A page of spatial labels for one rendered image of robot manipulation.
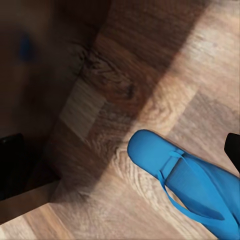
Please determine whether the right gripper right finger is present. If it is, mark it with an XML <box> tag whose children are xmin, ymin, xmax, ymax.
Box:
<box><xmin>224</xmin><ymin>133</ymin><xmax>240</xmax><ymax>173</ymax></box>

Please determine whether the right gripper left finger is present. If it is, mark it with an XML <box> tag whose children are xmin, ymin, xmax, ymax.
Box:
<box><xmin>0</xmin><ymin>133</ymin><xmax>26</xmax><ymax>193</ymax></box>

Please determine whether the sandal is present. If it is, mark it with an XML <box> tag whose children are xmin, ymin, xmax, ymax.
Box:
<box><xmin>127</xmin><ymin>129</ymin><xmax>240</xmax><ymax>240</ymax></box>

